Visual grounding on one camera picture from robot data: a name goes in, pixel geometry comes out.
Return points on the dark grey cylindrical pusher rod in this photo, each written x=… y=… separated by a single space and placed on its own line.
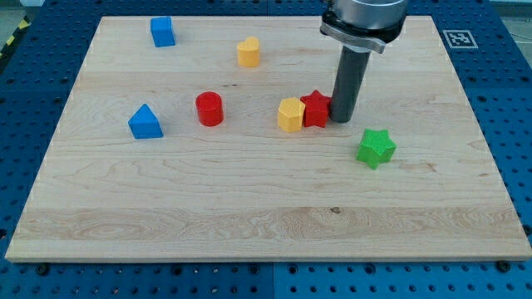
x=350 y=72

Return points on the yellow hexagon block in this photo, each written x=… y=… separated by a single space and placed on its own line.
x=290 y=114

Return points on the red star block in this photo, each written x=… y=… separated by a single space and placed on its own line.
x=316 y=111

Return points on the blue cube block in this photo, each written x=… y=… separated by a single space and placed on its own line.
x=161 y=29

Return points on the blue pentagon block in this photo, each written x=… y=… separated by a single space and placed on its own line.
x=144 y=124

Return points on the black white fiducial marker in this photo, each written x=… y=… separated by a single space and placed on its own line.
x=460 y=39

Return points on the green star block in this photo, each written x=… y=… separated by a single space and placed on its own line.
x=376 y=147

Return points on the light wooden board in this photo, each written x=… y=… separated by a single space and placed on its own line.
x=245 y=190

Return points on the red cylinder block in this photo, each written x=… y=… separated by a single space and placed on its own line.
x=209 y=107

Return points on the yellow heart block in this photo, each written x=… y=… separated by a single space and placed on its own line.
x=248 y=52

